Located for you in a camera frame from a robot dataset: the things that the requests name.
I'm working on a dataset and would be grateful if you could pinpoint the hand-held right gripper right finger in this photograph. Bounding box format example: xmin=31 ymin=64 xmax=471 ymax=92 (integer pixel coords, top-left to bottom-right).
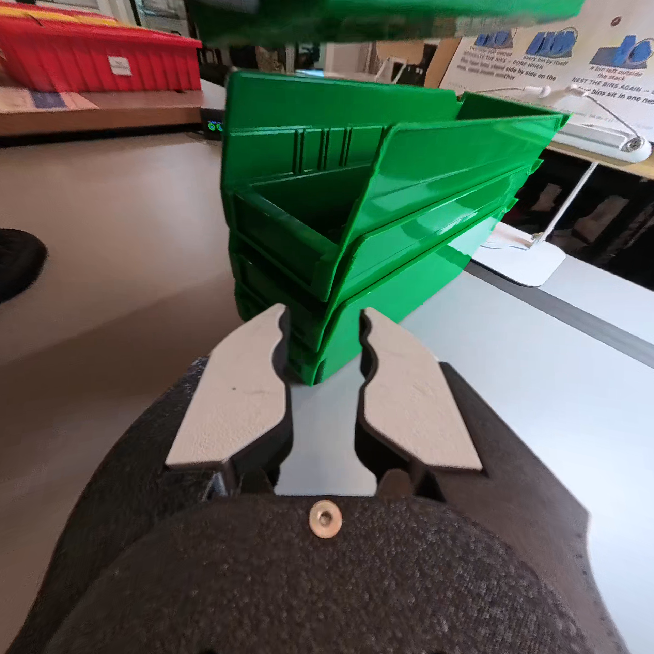
xmin=355 ymin=308 xmax=484 ymax=494

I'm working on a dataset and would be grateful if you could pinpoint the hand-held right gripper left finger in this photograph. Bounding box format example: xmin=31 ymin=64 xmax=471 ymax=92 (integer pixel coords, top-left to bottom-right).
xmin=165 ymin=303 xmax=293 ymax=494

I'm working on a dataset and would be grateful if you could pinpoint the green plastic bin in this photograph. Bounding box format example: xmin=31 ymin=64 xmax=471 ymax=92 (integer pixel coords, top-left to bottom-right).
xmin=233 ymin=197 xmax=520 ymax=385
xmin=221 ymin=71 xmax=572 ymax=303
xmin=228 ymin=158 xmax=544 ymax=354
xmin=196 ymin=0 xmax=587 ymax=48

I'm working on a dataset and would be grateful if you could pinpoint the grey desk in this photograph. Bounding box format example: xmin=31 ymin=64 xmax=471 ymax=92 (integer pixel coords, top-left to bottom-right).
xmin=0 ymin=79 xmax=654 ymax=654

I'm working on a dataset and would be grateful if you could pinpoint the wood-edged side desk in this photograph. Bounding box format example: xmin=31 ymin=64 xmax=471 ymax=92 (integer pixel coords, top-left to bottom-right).
xmin=0 ymin=82 xmax=227 ymax=139

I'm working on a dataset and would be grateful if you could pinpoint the black round cushion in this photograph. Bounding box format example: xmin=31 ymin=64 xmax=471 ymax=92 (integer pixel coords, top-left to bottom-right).
xmin=0 ymin=228 xmax=49 ymax=303

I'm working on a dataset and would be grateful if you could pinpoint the black power bank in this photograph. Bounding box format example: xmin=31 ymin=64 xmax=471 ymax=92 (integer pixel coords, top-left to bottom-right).
xmin=199 ymin=107 xmax=226 ymax=142

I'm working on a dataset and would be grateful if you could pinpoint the small white stand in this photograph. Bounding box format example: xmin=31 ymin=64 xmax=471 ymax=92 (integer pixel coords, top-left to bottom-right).
xmin=374 ymin=56 xmax=410 ymax=85

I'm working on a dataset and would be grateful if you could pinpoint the small wooden clipboard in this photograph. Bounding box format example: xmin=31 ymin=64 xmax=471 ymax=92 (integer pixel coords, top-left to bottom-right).
xmin=374 ymin=41 xmax=426 ymax=64

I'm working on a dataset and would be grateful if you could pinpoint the printed instruction sheet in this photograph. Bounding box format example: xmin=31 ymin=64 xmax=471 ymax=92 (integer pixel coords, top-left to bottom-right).
xmin=439 ymin=0 xmax=654 ymax=145

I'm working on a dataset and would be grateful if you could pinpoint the red box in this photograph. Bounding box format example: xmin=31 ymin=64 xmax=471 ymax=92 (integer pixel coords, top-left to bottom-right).
xmin=0 ymin=5 xmax=203 ymax=94

